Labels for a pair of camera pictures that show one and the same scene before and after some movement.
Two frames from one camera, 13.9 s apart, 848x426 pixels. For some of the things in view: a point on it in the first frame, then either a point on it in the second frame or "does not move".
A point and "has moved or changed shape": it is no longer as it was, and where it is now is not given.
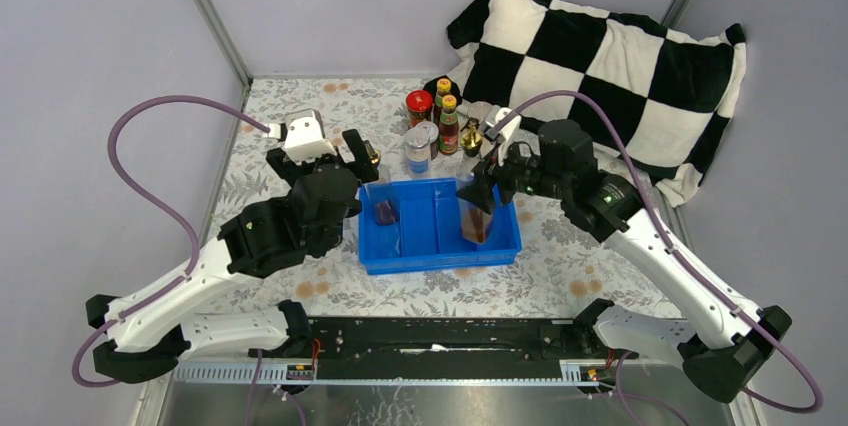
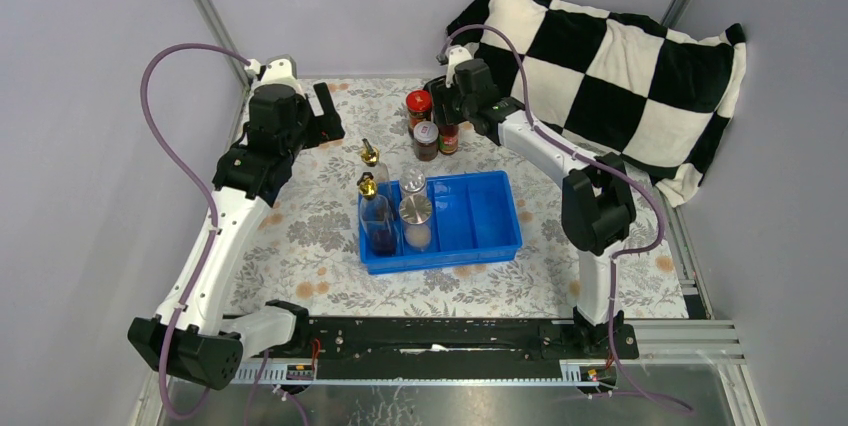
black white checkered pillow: x=671 y=96 does not move
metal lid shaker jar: x=417 y=146 → x=411 y=182
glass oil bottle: x=384 y=195 → x=377 y=228
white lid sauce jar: x=433 y=132 does not move
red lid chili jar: x=418 y=104 does not move
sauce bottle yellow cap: x=449 y=126 does not move
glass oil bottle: x=475 y=222 → x=381 y=176
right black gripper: x=479 y=191 → x=441 y=96
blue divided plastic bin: x=429 y=232 does not move
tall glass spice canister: x=477 y=114 has moved or changed shape
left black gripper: x=285 y=167 → x=326 y=126
